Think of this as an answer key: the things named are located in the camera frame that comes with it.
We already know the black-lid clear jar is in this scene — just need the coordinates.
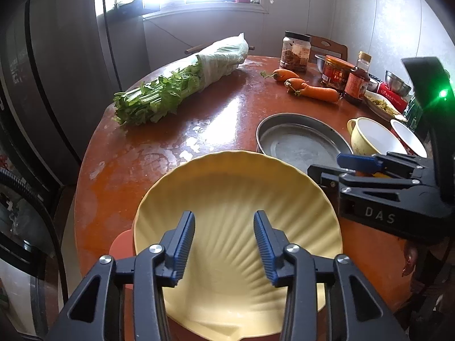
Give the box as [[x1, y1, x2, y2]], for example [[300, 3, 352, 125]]
[[280, 31, 312, 72]]

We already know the wooden chair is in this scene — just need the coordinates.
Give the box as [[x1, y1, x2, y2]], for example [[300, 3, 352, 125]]
[[306, 34, 348, 61]]

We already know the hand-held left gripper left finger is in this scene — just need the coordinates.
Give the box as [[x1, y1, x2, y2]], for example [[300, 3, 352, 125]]
[[44, 211, 196, 341]]

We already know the celery in plastic bag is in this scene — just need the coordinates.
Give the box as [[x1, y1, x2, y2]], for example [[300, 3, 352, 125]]
[[113, 33, 249, 126]]

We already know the grey refrigerator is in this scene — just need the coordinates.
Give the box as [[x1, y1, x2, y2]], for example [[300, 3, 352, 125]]
[[0, 0, 150, 221]]

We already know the round metal tray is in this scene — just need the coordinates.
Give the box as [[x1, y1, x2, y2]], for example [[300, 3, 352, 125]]
[[256, 113, 353, 171]]

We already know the white dish with food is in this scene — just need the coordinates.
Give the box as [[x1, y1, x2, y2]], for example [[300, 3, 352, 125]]
[[363, 90, 408, 123]]

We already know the yellow cup with handle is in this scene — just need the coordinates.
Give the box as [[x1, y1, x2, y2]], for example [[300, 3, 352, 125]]
[[346, 117, 408, 157]]

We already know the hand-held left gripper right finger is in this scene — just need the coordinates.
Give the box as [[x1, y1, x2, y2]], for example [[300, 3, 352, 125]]
[[253, 210, 409, 341]]

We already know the red-lid sauce jar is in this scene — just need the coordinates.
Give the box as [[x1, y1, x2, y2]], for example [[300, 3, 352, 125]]
[[321, 55, 356, 91]]

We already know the yellow shell-shaped plate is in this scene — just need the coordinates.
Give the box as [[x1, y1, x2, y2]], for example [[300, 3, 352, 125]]
[[132, 150, 345, 340]]

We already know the brown sauce bottle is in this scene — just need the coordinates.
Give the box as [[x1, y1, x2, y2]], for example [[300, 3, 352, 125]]
[[343, 51, 372, 106]]

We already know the red tissue packet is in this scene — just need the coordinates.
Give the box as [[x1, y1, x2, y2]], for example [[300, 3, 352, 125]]
[[376, 82, 411, 114]]

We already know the carrot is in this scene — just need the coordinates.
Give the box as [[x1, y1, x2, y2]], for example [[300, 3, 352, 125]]
[[260, 68, 299, 81], [293, 84, 340, 103], [284, 78, 310, 92]]

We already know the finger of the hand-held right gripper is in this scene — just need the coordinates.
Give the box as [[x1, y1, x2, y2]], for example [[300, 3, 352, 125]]
[[307, 163, 425, 194], [336, 151, 432, 178]]

